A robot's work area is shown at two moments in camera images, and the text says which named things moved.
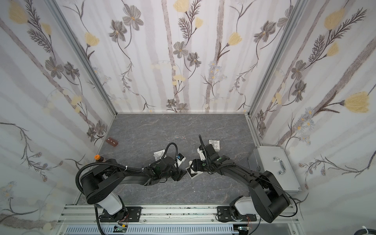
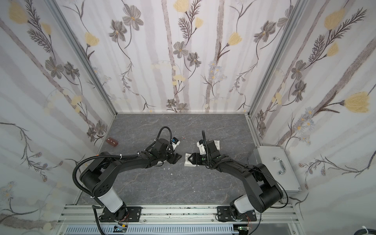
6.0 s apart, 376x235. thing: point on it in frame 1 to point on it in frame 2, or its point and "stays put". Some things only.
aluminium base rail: x=83 y=220 stays put
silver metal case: x=276 y=160 stays put
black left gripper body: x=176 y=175 to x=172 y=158
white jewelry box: x=216 y=144 stays put
